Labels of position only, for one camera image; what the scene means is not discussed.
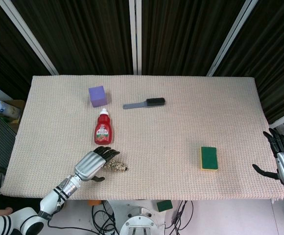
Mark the cardboard box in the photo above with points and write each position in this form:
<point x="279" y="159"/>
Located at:
<point x="9" y="110"/>

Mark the orange block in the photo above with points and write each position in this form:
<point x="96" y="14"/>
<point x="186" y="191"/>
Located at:
<point x="94" y="202"/>

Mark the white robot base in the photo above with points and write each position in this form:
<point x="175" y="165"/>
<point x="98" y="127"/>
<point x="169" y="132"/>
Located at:
<point x="142" y="220"/>

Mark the clear plastic bottle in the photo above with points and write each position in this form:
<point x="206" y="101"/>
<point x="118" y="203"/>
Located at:
<point x="3" y="109"/>

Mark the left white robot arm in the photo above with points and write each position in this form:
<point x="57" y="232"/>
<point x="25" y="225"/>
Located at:
<point x="29" y="210"/>

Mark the green yellow sponge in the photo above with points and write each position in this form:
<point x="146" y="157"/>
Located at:
<point x="209" y="158"/>

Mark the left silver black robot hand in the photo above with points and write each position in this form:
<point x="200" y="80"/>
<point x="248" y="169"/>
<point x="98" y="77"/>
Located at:
<point x="89" y="164"/>

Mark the beige woven table cloth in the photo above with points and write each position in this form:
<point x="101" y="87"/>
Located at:
<point x="142" y="137"/>

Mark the purple foam cube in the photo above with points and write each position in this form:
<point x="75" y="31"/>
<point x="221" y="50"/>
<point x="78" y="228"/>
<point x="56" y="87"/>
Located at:
<point x="97" y="96"/>

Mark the red ketchup bottle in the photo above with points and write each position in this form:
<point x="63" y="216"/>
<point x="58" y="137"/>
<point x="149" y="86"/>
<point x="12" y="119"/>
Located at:
<point x="103" y="128"/>

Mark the white frame post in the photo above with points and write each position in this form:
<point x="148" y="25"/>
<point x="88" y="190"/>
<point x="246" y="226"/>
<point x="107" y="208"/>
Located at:
<point x="232" y="36"/>
<point x="27" y="36"/>
<point x="135" y="36"/>

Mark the green sponge block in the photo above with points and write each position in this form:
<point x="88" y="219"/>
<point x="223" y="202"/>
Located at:
<point x="164" y="205"/>

